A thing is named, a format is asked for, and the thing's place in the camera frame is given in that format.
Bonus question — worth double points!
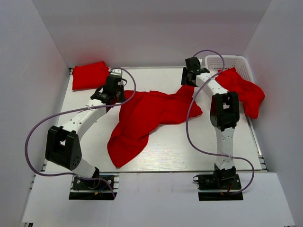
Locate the red t shirt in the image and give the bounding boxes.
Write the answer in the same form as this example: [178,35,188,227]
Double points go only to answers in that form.
[72,61,109,90]
[107,86,203,168]

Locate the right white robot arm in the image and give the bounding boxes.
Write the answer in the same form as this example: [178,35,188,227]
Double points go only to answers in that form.
[181,57,240,189]

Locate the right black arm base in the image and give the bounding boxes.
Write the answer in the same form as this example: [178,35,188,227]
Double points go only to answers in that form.
[193,174,243,201]

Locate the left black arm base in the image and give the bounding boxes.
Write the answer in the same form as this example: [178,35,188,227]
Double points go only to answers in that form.
[69,174,119,201]

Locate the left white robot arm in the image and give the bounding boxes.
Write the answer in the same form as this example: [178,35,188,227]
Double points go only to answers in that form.
[45,69,126,189]

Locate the red t shirts in basket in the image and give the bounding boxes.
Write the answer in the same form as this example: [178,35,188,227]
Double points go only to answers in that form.
[215,67,265,120]

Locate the white plastic basket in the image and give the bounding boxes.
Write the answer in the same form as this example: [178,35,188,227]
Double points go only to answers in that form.
[205,55,255,83]

